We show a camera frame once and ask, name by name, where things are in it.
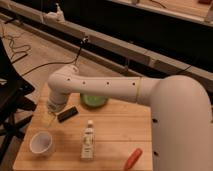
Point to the long metal rail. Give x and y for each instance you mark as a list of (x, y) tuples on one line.
[(154, 60)]

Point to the white tube with cap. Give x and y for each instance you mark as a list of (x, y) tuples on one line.
[(87, 150)]

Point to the translucent yellowish gripper finger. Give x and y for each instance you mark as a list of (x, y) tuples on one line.
[(47, 119)]

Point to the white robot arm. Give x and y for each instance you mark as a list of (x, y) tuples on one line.
[(182, 119)]

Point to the orange carrot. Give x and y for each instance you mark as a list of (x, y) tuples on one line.
[(133, 158)]

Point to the white ceramic cup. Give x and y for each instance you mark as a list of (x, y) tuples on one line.
[(42, 144)]

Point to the green ceramic bowl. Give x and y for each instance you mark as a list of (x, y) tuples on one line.
[(93, 101)]

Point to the black rectangular remote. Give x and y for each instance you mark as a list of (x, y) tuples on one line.
[(67, 114)]

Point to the black office chair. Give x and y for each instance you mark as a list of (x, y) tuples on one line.
[(13, 96)]

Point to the white object on rail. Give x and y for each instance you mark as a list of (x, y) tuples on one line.
[(58, 15)]

